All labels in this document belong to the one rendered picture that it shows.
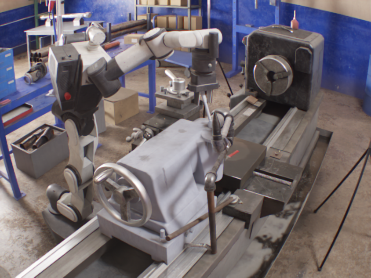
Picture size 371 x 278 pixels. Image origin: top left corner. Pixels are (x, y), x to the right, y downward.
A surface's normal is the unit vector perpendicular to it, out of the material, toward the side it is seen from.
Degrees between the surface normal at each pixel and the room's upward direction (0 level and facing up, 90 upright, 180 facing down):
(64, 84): 103
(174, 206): 66
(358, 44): 90
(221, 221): 0
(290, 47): 90
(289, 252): 0
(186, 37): 90
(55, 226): 0
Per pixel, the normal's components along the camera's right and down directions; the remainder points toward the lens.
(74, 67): 0.52, 0.59
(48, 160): 0.87, 0.23
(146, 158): 0.00, -0.88
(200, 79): 0.44, 0.42
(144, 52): 0.18, 0.50
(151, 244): -0.54, 0.40
